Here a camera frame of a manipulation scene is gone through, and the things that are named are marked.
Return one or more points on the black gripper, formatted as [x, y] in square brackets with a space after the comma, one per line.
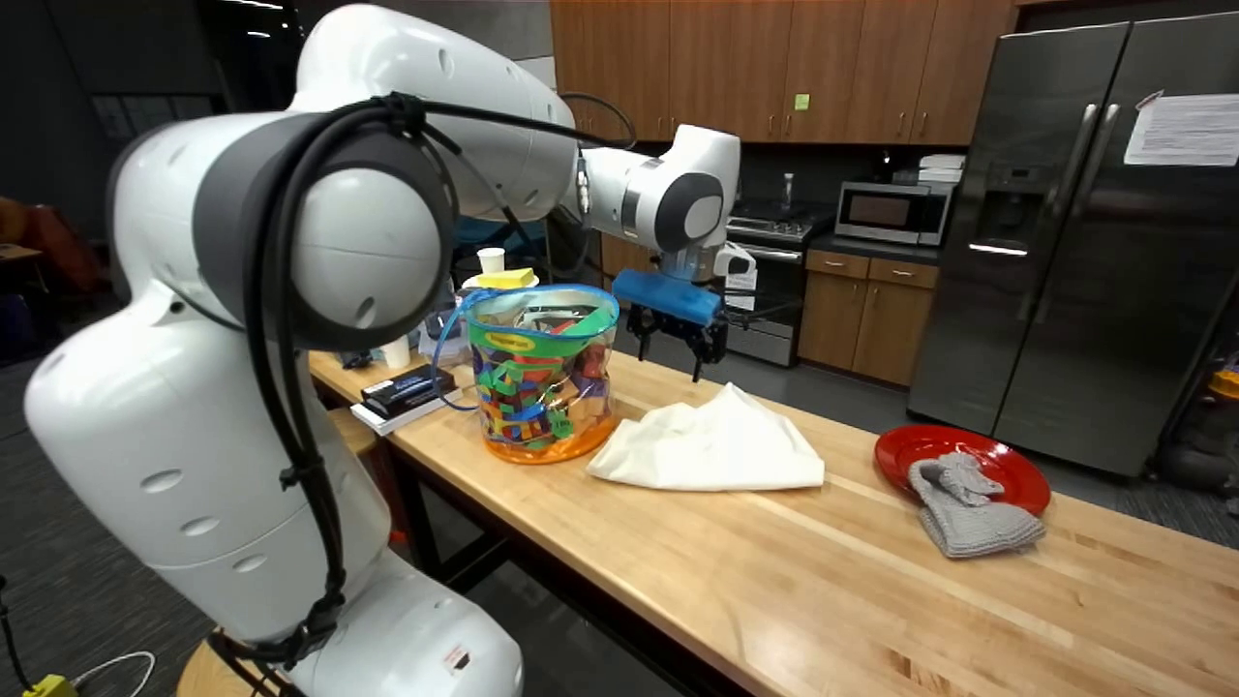
[673, 333]

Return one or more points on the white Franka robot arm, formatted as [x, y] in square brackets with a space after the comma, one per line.
[157, 427]

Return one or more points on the wooden stool by robot base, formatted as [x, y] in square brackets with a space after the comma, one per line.
[208, 676]

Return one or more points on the colourful plastic toy jar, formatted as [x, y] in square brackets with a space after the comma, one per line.
[542, 390]

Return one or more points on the white folded cloth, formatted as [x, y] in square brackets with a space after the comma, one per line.
[708, 445]

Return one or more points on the small white paper sheet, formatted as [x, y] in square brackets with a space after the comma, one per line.
[741, 275]

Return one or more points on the stainless steel oven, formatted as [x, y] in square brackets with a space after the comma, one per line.
[779, 330]

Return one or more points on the narrow wooden base cabinet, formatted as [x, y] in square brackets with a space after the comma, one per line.
[623, 254]

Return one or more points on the wide wooden base cabinet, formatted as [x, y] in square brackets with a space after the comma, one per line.
[866, 314]

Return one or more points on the yellow lid white bottle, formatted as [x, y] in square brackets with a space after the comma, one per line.
[497, 272]

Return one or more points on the kitchen faucet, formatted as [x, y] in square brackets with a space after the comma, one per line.
[786, 195]

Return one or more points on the silver microwave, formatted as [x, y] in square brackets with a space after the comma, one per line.
[890, 213]

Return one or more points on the red plate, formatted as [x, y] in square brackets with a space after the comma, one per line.
[920, 445]

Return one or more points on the black handheld device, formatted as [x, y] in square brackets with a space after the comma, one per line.
[406, 390]

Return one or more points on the green cabinet sticker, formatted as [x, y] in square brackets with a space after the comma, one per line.
[804, 103]

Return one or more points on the white stacked containers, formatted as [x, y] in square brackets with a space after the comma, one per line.
[943, 168]

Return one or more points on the grey cloth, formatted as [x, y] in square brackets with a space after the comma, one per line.
[974, 524]

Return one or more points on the stainless steel refrigerator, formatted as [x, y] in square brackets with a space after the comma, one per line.
[1086, 323]

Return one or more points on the yellow floor machine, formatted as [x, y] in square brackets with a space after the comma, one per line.
[1226, 385]

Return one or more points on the large white paper sheet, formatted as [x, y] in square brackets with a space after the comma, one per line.
[1183, 134]

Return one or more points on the orange brown chair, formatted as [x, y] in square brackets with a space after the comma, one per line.
[50, 254]

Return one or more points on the yellow plug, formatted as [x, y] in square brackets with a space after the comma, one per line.
[46, 688]

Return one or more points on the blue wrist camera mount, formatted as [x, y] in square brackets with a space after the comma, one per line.
[663, 296]

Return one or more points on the wooden wall cabinets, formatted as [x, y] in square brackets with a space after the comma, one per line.
[777, 65]

